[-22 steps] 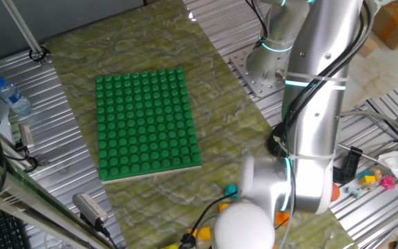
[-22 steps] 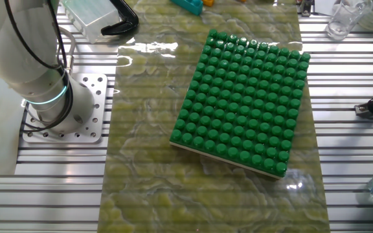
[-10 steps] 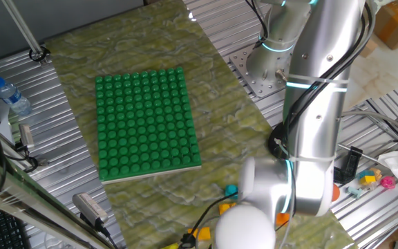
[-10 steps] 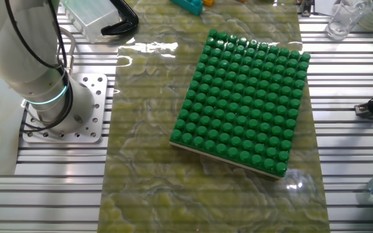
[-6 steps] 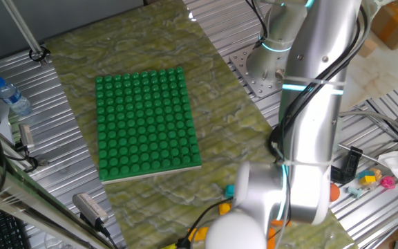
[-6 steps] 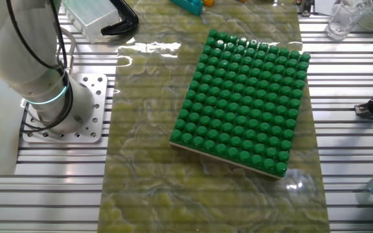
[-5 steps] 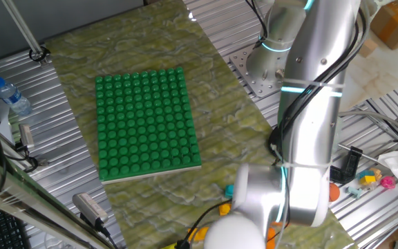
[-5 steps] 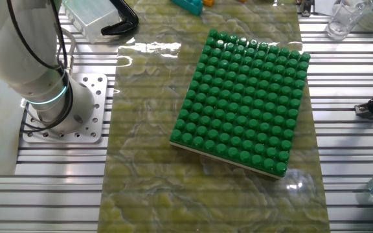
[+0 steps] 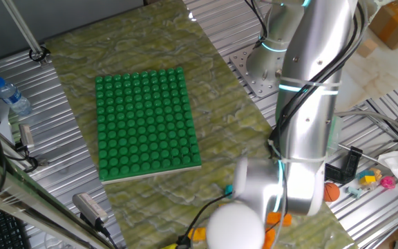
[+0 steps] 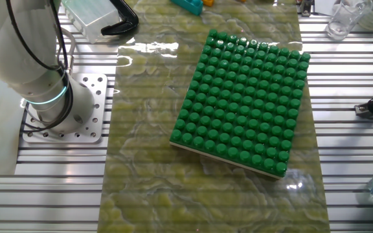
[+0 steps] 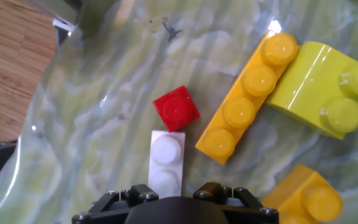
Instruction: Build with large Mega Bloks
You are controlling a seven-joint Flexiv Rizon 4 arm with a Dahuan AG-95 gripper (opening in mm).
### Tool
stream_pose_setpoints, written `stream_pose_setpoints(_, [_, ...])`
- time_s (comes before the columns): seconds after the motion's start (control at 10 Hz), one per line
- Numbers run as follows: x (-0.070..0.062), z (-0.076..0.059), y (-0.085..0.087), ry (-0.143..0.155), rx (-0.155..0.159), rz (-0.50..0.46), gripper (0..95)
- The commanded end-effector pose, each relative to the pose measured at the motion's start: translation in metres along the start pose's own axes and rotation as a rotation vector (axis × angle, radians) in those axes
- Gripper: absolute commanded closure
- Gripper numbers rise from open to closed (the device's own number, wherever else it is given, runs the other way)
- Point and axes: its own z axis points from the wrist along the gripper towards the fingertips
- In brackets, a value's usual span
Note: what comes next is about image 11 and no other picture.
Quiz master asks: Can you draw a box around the lime yellow brick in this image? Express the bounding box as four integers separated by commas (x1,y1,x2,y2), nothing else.
265,40,358,140

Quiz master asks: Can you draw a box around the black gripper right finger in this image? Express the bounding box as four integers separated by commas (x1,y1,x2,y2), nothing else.
193,182,280,224

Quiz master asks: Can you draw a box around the white toy brick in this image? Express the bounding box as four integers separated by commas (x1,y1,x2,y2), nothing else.
147,129,186,199

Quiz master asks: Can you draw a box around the yellow-orange four-stud brick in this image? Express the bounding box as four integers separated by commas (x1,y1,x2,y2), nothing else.
195,30,300,166

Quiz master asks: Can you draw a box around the red toy brick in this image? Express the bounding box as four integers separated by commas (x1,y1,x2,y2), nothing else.
152,85,201,133

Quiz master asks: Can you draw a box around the yellow-orange two-stud brick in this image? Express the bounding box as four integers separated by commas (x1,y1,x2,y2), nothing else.
261,164,344,224

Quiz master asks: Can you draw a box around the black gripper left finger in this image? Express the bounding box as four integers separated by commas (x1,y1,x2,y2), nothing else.
71,183,160,224

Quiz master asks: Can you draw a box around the green marble pattern mat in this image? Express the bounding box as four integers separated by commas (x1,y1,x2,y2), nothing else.
0,0,358,224

